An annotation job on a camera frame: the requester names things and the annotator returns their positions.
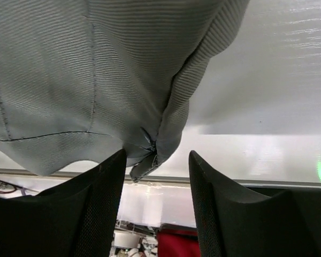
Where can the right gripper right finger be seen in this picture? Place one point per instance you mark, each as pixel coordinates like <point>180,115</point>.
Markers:
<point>234,220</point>

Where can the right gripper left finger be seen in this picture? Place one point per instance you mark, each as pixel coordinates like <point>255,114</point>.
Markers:
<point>74,218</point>

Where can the grey pleated skirt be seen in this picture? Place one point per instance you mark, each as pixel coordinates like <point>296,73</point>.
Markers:
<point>81,80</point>

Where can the aluminium table edge rail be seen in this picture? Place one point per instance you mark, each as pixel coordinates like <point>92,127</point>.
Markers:
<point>175,180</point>

